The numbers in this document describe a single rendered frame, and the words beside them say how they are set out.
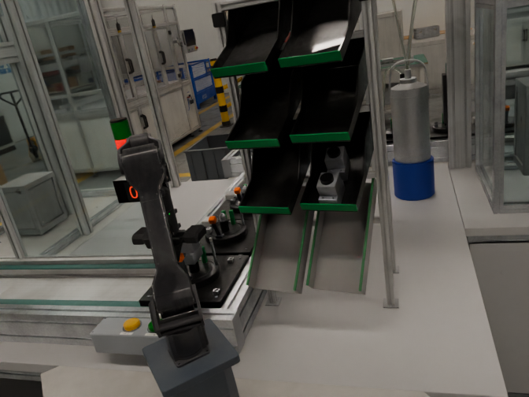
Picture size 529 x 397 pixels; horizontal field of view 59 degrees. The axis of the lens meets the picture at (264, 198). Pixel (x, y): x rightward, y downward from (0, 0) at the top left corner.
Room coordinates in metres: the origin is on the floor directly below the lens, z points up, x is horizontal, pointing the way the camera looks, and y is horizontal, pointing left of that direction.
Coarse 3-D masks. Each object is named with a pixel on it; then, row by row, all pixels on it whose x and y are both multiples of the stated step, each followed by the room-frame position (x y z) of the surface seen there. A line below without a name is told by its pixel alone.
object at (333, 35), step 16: (304, 0) 1.14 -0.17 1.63; (320, 0) 1.20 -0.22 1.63; (336, 0) 1.16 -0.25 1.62; (352, 0) 1.02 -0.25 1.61; (304, 16) 1.12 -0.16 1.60; (320, 16) 1.12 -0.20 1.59; (336, 16) 1.09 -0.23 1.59; (352, 16) 1.01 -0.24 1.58; (304, 32) 1.08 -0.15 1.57; (320, 32) 1.05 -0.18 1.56; (336, 32) 1.03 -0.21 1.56; (352, 32) 1.00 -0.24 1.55; (288, 48) 1.02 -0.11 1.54; (304, 48) 1.02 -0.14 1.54; (320, 48) 0.99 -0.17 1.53; (336, 48) 0.97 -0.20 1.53; (288, 64) 0.97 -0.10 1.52; (304, 64) 0.96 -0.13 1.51; (320, 64) 0.94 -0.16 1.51
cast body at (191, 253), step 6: (186, 246) 1.15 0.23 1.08; (192, 246) 1.14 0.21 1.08; (198, 246) 1.17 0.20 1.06; (186, 252) 1.15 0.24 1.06; (192, 252) 1.14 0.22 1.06; (198, 252) 1.16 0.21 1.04; (186, 258) 1.14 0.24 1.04; (192, 258) 1.13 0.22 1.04; (198, 258) 1.16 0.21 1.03; (186, 264) 1.14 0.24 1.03; (192, 264) 1.13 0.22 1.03
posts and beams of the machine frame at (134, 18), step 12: (132, 0) 2.38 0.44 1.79; (132, 12) 2.37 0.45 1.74; (132, 24) 2.38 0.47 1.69; (132, 36) 2.38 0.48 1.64; (144, 36) 2.40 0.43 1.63; (144, 48) 2.38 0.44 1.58; (144, 60) 2.37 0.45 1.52; (144, 72) 2.38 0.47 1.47; (156, 84) 2.40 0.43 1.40; (156, 96) 2.38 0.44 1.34; (156, 108) 2.37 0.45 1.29; (156, 120) 2.38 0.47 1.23; (168, 144) 2.38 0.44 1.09; (168, 156) 2.37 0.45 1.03; (168, 168) 2.38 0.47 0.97
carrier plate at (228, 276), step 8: (208, 256) 1.28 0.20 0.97; (216, 256) 1.27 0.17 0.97; (224, 256) 1.26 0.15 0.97; (232, 256) 1.25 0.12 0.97; (240, 256) 1.24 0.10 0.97; (248, 256) 1.23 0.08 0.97; (224, 264) 1.21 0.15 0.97; (232, 264) 1.20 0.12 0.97; (240, 264) 1.19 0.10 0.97; (224, 272) 1.16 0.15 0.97; (232, 272) 1.15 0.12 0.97; (240, 272) 1.16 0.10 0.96; (216, 280) 1.12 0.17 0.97; (224, 280) 1.11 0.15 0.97; (232, 280) 1.10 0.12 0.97; (200, 288) 1.09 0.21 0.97; (208, 288) 1.09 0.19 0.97; (224, 288) 1.07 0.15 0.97; (144, 296) 1.11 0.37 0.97; (200, 296) 1.05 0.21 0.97; (208, 296) 1.05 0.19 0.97; (216, 296) 1.04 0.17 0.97; (224, 296) 1.04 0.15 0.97; (144, 304) 1.09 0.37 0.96; (200, 304) 1.03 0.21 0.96; (208, 304) 1.02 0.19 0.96; (216, 304) 1.02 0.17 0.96
